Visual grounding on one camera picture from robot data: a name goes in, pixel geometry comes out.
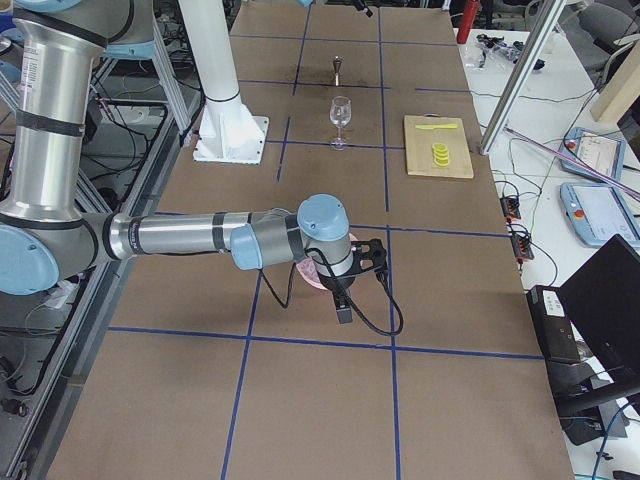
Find wooden plank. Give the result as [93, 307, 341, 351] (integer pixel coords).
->
[590, 0, 640, 125]

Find yellow plastic knife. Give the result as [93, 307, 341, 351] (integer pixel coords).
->
[414, 123, 459, 131]

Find blue teach pendant near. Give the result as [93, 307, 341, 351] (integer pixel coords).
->
[560, 182, 639, 248]

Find red cylinder bottle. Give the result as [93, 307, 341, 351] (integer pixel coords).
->
[456, 0, 481, 45]

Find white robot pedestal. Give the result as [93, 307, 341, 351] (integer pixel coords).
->
[179, 0, 269, 165]

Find blue teach pendant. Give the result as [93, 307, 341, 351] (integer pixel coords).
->
[560, 182, 639, 248]
[559, 127, 627, 180]

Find steel cocktail jigger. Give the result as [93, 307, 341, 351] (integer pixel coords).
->
[332, 56, 343, 86]

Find bamboo cutting board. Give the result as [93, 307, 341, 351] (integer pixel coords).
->
[403, 115, 474, 180]

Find black laptop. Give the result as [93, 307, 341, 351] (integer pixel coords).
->
[558, 234, 639, 375]

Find clear wine glass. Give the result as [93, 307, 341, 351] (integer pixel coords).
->
[329, 96, 352, 151]

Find aluminium frame post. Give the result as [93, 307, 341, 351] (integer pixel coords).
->
[479, 0, 566, 155]

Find yellow lemon slices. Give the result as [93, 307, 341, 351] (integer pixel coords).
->
[432, 143, 450, 168]

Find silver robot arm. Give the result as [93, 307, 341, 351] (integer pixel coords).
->
[1, 1, 388, 323]

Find blue teach pendant far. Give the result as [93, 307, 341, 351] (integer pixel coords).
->
[559, 127, 627, 180]

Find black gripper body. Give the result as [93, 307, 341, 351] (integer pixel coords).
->
[319, 239, 388, 324]

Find pink ice bowl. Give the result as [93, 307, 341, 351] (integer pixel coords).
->
[296, 233, 356, 290]

